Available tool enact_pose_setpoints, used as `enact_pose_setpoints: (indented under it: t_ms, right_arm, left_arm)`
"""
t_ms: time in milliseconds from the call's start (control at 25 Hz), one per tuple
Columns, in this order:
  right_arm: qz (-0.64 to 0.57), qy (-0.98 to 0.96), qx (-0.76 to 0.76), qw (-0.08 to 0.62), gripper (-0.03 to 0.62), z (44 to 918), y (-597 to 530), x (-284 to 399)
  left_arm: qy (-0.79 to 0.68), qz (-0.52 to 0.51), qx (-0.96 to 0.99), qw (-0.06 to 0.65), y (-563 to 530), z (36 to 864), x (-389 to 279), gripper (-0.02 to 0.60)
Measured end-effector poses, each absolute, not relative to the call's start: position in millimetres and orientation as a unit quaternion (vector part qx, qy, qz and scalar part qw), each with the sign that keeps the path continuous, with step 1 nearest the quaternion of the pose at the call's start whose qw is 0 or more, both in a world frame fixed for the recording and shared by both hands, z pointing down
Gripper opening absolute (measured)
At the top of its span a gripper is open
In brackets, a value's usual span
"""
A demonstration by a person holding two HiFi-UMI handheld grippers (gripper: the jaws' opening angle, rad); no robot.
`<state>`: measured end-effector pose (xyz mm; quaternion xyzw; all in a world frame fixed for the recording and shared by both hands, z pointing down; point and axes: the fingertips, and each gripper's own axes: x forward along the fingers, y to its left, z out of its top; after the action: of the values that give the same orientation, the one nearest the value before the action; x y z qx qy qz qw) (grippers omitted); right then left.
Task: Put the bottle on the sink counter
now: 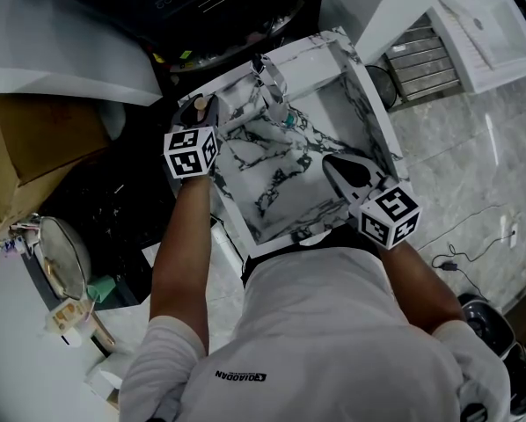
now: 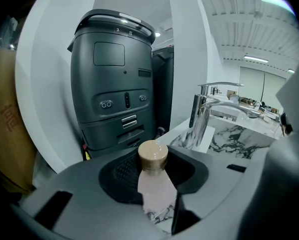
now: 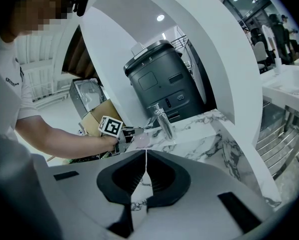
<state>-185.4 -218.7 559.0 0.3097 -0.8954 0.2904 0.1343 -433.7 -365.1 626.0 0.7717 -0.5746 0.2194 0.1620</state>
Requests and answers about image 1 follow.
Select white black helmet device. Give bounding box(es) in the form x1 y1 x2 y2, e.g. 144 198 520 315
457 292 526 418

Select metal slatted rack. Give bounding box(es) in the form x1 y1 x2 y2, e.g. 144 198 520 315
385 15 463 103

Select wooden spoon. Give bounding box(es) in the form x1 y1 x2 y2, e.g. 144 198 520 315
88 309 117 347

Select white ceramic fixture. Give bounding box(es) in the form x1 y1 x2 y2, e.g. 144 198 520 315
99 100 128 141

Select person's white shirt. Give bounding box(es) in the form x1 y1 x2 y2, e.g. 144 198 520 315
119 247 514 422

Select large cardboard box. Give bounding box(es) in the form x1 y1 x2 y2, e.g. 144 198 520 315
0 94 113 237

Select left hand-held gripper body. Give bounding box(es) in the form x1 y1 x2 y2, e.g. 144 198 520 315
163 122 221 180

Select black table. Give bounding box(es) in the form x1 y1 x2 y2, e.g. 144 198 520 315
22 147 177 312

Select green cup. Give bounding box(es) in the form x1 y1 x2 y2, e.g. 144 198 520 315
85 274 117 305

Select white ceramic wash basin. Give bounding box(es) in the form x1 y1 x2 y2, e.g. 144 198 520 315
427 0 526 96

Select person's right forearm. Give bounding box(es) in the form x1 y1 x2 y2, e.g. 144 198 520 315
376 238 467 337

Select chrome faucet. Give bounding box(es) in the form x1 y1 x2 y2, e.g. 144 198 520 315
250 54 289 125

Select person's left forearm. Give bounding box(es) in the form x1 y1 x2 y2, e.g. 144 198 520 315
149 172 215 356

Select pink toiletries holder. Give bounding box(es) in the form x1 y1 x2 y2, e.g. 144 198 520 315
0 222 40 259

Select black power adapter cable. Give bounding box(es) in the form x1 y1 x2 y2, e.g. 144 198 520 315
430 228 517 301

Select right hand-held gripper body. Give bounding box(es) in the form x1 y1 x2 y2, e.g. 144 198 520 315
347 174 423 251

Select round beige basin bowl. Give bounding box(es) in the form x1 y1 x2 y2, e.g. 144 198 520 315
33 215 93 301

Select black wire waste bin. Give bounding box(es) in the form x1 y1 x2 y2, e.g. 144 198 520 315
364 64 398 110

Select person's black trousers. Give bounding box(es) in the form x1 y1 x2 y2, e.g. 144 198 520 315
242 223 379 281

